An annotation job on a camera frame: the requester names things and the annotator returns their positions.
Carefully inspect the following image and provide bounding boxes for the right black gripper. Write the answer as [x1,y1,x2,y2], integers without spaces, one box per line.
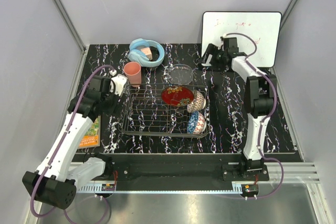
[198,43,227,72]

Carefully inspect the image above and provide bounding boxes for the clear glass bowl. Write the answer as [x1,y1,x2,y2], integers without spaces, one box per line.
[167,64,194,85]

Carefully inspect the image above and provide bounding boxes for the black wire dish rack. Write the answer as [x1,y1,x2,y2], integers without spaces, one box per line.
[119,83,210,138]

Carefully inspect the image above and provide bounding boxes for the pink plastic cup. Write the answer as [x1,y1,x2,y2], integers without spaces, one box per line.
[123,61,142,88]

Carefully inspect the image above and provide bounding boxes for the beige patterned bowl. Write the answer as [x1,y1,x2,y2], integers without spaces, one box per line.
[187,90,206,113]

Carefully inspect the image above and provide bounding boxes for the red floral lacquer bowl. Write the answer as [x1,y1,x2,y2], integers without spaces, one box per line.
[161,86,194,107]

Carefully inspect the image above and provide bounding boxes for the blue triangle pattern bowl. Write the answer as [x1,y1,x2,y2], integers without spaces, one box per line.
[187,111,206,134]

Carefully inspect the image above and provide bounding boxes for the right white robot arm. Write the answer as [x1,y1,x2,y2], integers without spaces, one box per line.
[198,42,278,180]

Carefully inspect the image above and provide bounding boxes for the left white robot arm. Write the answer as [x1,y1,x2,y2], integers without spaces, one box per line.
[22,74,127,209]

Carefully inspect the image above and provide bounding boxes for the orange treehouse book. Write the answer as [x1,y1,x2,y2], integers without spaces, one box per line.
[78,116,101,149]

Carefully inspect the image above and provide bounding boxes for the light blue headphones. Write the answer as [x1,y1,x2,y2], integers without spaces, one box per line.
[128,38,165,68]

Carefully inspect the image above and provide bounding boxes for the pink wooden block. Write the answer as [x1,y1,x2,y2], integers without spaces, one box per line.
[140,47,153,61]

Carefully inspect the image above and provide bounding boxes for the white dry-erase board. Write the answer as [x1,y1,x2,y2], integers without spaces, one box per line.
[202,11,281,68]

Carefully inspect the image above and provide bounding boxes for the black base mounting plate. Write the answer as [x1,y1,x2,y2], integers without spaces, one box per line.
[104,153,269,182]

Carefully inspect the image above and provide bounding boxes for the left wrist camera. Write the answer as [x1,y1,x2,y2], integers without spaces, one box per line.
[87,76,111,93]

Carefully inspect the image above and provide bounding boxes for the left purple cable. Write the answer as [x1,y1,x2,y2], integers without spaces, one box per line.
[29,65,118,223]

